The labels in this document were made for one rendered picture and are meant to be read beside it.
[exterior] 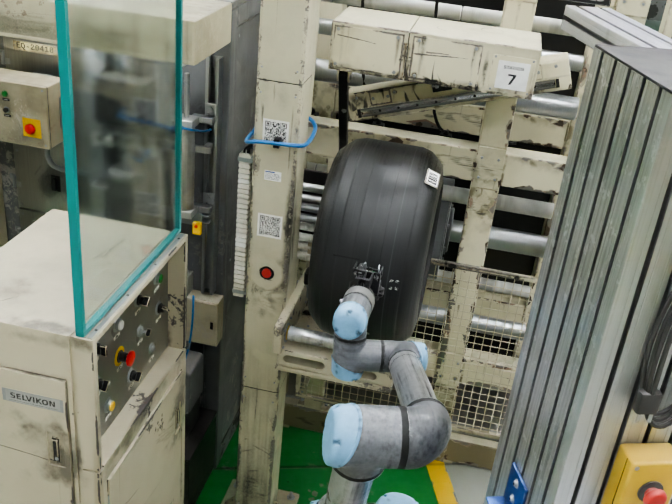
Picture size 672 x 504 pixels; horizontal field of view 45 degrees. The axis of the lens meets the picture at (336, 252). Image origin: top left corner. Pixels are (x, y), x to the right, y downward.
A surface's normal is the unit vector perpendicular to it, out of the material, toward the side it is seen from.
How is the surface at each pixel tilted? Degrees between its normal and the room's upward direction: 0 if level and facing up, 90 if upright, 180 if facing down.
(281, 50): 90
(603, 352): 90
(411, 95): 90
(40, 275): 0
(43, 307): 0
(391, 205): 44
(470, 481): 0
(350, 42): 90
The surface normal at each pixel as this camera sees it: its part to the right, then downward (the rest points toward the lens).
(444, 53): -0.21, 0.44
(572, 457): 0.13, 0.47
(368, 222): -0.11, -0.17
